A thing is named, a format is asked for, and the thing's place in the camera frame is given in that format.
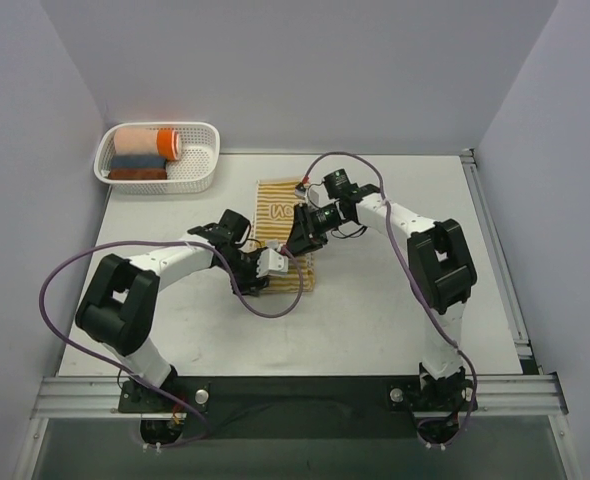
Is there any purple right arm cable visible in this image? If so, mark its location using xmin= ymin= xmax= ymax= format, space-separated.
xmin=294 ymin=152 xmax=479 ymax=446

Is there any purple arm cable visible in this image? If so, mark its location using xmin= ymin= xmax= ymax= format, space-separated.
xmin=39 ymin=239 xmax=312 ymax=448
xmin=294 ymin=152 xmax=479 ymax=446

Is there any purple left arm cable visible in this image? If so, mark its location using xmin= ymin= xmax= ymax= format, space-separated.
xmin=39 ymin=239 xmax=312 ymax=448

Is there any brown rolled towel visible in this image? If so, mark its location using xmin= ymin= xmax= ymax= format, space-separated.
xmin=108 ymin=168 xmax=167 ymax=181

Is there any aluminium front rail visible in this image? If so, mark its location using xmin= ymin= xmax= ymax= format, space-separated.
xmin=31 ymin=375 xmax=568 ymax=419

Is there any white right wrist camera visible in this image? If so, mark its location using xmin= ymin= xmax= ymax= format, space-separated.
xmin=294 ymin=182 xmax=322 ymax=209

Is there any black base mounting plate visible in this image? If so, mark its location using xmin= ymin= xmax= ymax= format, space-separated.
xmin=117 ymin=375 xmax=478 ymax=446

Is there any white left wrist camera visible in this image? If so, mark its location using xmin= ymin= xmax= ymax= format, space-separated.
xmin=256 ymin=247 xmax=289 ymax=278

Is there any peach orange rolled towel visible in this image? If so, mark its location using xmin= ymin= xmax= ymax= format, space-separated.
xmin=113 ymin=127 xmax=183 ymax=161

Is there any aluminium rail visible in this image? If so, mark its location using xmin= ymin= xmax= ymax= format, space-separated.
xmin=460 ymin=149 xmax=543 ymax=375
xmin=31 ymin=375 xmax=568 ymax=419

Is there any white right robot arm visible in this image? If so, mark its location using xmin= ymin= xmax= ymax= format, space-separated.
xmin=286 ymin=169 xmax=477 ymax=411

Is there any aluminium right side rail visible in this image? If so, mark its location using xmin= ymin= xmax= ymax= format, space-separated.
xmin=460 ymin=149 xmax=543 ymax=375

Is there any yellow white striped towel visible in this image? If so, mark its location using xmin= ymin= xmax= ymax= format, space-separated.
xmin=251 ymin=177 xmax=316 ymax=294

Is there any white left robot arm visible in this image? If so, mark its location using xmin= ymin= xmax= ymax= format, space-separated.
xmin=75 ymin=209 xmax=288 ymax=412

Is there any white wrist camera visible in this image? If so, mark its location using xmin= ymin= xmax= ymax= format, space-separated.
xmin=294 ymin=182 xmax=322 ymax=209
xmin=256 ymin=247 xmax=289 ymax=278

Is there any blue grey rolled towel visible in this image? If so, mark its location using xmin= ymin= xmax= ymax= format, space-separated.
xmin=110 ymin=154 xmax=167 ymax=170

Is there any white perforated plastic basket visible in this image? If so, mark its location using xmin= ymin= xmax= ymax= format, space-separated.
xmin=94 ymin=122 xmax=220 ymax=195

